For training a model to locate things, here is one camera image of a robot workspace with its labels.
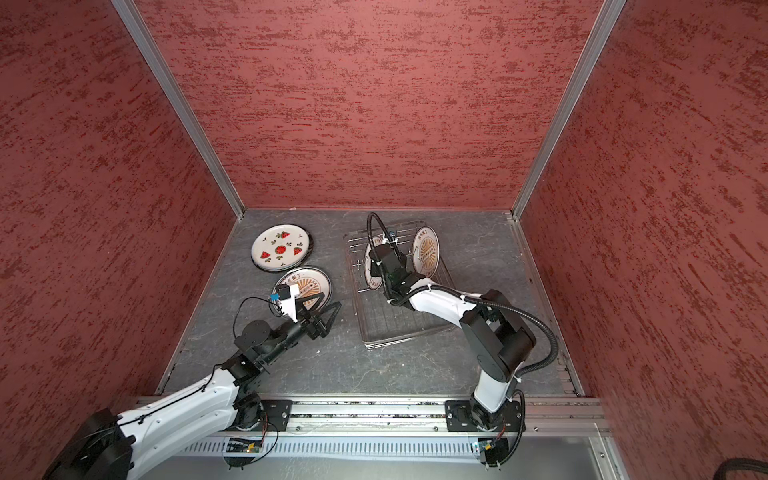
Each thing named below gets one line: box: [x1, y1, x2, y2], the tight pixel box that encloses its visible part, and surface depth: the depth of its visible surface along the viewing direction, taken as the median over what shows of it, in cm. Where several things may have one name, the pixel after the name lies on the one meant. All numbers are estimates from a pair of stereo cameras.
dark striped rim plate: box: [250, 223, 314, 273], surface depth 108 cm
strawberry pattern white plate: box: [250, 223, 313, 273], surface depth 108 cm
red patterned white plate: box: [412, 225, 441, 278], surface depth 100 cm
